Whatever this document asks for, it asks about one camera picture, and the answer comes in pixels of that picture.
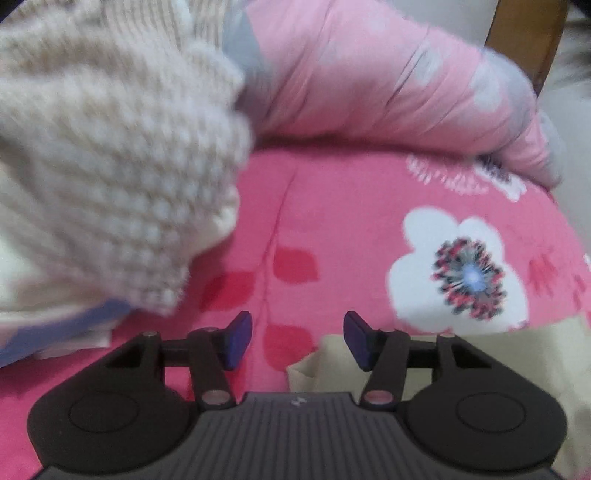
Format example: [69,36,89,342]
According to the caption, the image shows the wooden furniture frame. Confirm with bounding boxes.
[489,0,568,90]

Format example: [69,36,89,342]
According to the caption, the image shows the white folded garment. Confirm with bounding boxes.
[37,318,112,361]

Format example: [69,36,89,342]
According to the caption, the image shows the beige zip jacket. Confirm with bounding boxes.
[286,318,591,480]

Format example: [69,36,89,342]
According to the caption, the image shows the pile of folded clothes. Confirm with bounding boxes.
[0,175,238,324]

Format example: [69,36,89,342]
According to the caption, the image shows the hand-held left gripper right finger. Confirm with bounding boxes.
[344,311,497,409]

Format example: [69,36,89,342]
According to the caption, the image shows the pink floral bed sheet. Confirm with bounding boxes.
[0,148,591,480]

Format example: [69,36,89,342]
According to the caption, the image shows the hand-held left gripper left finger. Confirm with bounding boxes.
[106,311,254,409]

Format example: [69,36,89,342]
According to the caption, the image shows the blue folded garment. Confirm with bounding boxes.
[0,300,134,365]

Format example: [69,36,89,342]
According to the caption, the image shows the beige houndstooth knit sweater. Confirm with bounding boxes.
[0,0,254,319]

